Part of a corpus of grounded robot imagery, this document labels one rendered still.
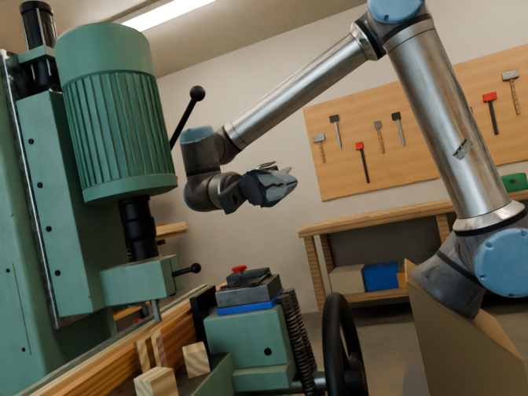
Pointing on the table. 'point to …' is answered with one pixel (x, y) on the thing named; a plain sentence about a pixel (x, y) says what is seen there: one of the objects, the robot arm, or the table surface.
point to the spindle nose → (139, 227)
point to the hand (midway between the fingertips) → (289, 183)
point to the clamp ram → (203, 309)
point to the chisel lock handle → (188, 270)
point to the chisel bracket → (141, 281)
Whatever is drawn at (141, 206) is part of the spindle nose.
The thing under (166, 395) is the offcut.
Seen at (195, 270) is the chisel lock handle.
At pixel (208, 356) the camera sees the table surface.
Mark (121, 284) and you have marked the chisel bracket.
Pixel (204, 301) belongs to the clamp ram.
